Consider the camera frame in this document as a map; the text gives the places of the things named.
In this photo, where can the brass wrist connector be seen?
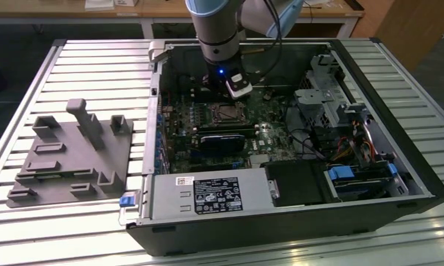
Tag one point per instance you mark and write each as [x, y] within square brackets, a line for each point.
[252, 51]

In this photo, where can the blue plastic latch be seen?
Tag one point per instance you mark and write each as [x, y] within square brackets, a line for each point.
[126, 200]

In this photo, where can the silver CPU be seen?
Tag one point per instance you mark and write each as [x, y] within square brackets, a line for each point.
[230, 112]

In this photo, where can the hard disk in blue carrier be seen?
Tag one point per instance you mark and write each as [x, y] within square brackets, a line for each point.
[340, 173]

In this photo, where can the wooden cabinet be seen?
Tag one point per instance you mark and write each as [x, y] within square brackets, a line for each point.
[420, 27]

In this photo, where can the black PC case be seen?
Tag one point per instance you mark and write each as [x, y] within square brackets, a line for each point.
[280, 235]

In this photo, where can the white box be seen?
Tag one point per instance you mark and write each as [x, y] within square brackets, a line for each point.
[126, 2]
[98, 5]

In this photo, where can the blue plastic clip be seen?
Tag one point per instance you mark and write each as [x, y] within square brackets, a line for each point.
[392, 169]

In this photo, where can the silver power supply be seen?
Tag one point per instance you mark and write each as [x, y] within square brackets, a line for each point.
[165, 199]

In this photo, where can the wooden desk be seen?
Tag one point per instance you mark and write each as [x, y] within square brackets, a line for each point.
[58, 14]

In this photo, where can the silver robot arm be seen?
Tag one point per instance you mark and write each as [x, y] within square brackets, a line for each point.
[213, 33]

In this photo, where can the silver chipset heatsink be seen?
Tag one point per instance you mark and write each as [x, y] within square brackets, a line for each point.
[260, 160]

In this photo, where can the grey parts rack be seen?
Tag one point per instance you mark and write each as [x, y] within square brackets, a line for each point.
[69, 166]

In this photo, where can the RAM slot white clips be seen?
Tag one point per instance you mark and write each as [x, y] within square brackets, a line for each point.
[226, 127]
[225, 132]

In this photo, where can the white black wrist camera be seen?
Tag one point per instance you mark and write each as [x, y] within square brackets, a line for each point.
[241, 92]

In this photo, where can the green motherboard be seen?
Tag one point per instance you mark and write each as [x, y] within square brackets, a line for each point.
[276, 138]

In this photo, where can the metal drive cage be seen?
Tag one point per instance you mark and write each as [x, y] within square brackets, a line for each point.
[313, 95]

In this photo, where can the black expansion slot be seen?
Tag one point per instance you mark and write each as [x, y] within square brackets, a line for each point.
[213, 167]

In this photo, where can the CPU socket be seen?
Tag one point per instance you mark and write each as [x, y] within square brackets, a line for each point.
[213, 120]

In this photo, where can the black graphics card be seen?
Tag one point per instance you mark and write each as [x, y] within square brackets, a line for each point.
[221, 144]

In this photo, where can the black plastic shroud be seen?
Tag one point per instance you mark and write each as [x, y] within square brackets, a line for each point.
[294, 183]

